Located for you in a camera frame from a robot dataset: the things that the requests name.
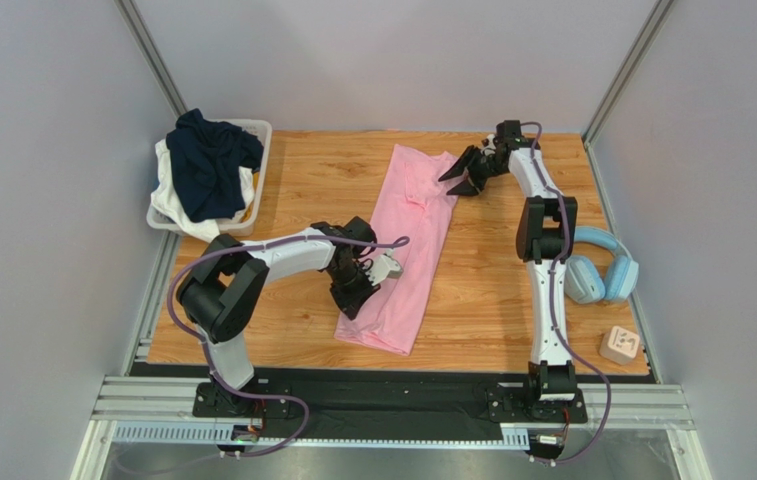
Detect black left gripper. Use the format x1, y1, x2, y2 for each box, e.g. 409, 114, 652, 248
328, 261, 381, 320

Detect pink t shirt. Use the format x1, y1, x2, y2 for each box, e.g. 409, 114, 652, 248
334, 145, 457, 356

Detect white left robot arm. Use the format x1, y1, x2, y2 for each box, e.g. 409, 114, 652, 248
168, 217, 401, 416

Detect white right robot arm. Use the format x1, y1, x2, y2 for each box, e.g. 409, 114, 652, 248
438, 120, 579, 421

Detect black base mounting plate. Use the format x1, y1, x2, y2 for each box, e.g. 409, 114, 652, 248
128, 362, 656, 442

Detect light blue headphones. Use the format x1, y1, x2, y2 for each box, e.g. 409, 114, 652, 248
564, 226, 640, 304

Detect white plastic laundry basket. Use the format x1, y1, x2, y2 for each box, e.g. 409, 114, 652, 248
146, 118, 273, 237

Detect navy blue t shirt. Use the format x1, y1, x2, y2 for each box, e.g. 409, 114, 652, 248
166, 109, 264, 223

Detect white t shirt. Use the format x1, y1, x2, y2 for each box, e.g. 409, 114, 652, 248
150, 140, 259, 242

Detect small pink cube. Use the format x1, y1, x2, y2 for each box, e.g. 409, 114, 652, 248
599, 326, 641, 365

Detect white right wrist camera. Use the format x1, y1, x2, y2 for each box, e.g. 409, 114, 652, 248
481, 134, 497, 157

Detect aluminium frame rail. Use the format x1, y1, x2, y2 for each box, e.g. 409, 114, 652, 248
72, 364, 711, 479

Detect right aluminium corner post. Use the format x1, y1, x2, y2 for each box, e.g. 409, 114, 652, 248
582, 0, 677, 148

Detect aluminium corner post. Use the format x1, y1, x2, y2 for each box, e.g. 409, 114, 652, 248
582, 0, 677, 148
115, 0, 188, 117

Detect left aluminium corner post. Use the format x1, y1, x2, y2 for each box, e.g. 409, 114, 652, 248
115, 0, 188, 117

